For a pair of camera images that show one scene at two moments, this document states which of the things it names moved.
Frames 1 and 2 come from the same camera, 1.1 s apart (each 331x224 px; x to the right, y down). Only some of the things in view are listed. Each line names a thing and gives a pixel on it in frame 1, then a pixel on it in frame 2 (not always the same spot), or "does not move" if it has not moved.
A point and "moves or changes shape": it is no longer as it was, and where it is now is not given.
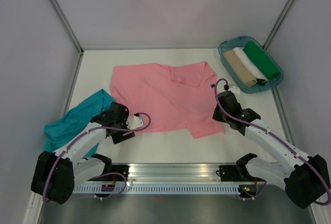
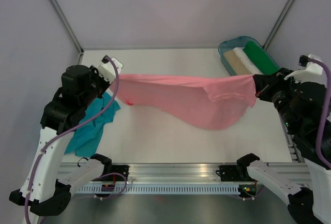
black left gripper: (117, 138) -> (94, 73)
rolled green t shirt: (269, 68) does not move
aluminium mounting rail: (167, 174) does not move
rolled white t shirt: (247, 63) does not move
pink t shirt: (183, 98) moves or changes shape
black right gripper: (216, 116) -> (265, 84)
